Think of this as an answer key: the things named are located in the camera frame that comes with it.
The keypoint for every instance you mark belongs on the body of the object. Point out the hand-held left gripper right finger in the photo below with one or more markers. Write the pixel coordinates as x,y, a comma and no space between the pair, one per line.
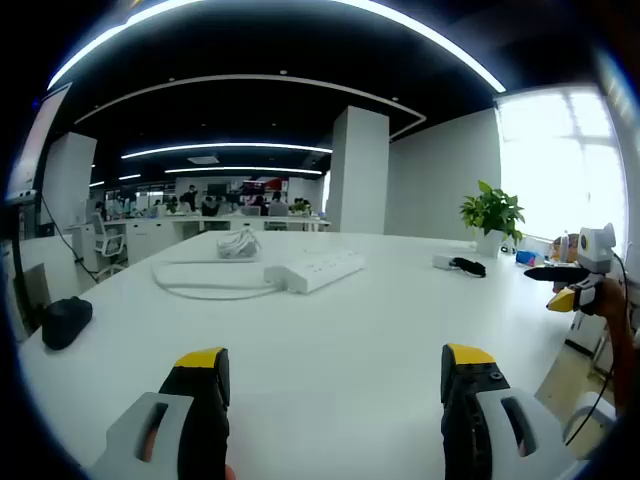
500,430

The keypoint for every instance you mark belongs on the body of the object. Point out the white desk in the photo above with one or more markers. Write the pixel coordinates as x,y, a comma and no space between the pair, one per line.
325,340

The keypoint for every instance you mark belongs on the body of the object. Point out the white charger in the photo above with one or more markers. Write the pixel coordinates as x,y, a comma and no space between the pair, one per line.
442,261

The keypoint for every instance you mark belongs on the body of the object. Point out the blue packet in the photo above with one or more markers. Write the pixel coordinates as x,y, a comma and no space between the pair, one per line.
525,257

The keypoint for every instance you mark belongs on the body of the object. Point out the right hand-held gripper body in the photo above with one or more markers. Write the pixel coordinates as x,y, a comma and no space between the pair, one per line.
596,250

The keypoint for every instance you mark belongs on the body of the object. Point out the black pouch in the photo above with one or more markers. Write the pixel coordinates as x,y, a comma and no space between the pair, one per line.
65,320

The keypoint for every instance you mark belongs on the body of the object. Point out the row of white office desks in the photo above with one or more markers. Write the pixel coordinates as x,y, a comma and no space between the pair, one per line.
150,230

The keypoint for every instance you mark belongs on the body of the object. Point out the group of office workers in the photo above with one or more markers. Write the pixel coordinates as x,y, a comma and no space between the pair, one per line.
187,197

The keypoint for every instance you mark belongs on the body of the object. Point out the white power strip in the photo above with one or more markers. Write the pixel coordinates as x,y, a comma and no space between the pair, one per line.
315,272

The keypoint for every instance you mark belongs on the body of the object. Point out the monitor on black stand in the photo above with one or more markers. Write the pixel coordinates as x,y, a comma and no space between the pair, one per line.
37,150

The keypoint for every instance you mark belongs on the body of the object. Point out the white office chair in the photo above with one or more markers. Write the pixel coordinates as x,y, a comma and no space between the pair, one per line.
102,230

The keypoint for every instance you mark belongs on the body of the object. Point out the person's left hand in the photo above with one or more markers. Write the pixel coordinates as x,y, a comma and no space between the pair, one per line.
231,472

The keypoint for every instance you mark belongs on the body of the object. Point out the green potted plant white pot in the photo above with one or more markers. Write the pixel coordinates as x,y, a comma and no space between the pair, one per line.
492,210

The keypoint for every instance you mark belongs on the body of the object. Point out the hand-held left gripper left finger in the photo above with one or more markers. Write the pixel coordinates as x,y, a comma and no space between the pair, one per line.
150,425

